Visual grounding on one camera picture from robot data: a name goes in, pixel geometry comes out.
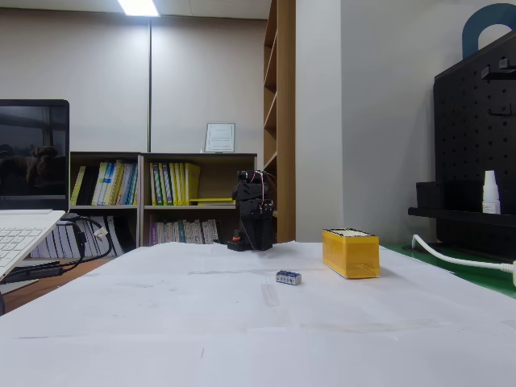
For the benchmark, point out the small blue white block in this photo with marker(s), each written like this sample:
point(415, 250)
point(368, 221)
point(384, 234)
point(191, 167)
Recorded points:
point(288, 277)

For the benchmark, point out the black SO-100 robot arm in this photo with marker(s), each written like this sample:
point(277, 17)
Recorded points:
point(255, 189)

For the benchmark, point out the yellow rectangular box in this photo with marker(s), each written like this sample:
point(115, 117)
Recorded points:
point(350, 252)

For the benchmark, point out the black clamp with orange knob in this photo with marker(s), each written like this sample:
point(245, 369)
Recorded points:
point(235, 244)

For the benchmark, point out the flat yellow folder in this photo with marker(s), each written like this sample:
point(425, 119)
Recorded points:
point(211, 200)

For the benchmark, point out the low light wood bookshelf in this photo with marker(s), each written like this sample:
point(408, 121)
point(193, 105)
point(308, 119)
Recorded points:
point(213, 177)

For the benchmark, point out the wide yellow binder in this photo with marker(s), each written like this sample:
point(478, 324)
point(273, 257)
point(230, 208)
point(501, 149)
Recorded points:
point(192, 183)

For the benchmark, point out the framed white certificate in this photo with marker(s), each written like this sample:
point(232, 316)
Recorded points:
point(220, 138)

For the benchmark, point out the green white binder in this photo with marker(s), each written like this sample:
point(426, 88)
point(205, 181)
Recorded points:
point(154, 183)
point(160, 183)

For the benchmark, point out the purple book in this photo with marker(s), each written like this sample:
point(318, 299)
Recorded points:
point(153, 233)

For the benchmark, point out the white paper table cover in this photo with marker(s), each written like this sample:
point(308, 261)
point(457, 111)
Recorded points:
point(201, 322)

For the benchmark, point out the tall wooden bookshelf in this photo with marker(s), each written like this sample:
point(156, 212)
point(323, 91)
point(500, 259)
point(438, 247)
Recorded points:
point(285, 101)

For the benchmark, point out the low bookshelf with dark top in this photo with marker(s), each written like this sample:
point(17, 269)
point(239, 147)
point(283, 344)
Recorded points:
point(105, 209)

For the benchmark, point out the black cup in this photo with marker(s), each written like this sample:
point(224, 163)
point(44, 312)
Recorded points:
point(429, 196)

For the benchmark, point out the thin yellow book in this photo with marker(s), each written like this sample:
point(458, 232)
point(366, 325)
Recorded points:
point(78, 185)

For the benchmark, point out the green desk mat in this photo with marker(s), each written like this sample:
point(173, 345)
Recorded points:
point(475, 278)

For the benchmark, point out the black adapter dongle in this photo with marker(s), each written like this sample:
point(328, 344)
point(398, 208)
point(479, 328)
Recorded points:
point(40, 271)

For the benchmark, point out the white laptop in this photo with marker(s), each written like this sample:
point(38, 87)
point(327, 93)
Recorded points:
point(32, 161)

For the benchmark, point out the small white dropper bottle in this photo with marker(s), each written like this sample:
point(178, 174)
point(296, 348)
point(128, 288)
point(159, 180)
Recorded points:
point(491, 197)

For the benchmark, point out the black pegboard with shelf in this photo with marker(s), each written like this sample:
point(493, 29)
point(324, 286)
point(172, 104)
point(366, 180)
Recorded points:
point(471, 133)

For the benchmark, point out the ceiling light panel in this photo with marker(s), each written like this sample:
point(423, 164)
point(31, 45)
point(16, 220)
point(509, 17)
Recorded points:
point(138, 7)

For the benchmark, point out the blue arch shape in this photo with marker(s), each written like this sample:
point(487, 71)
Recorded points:
point(469, 30)

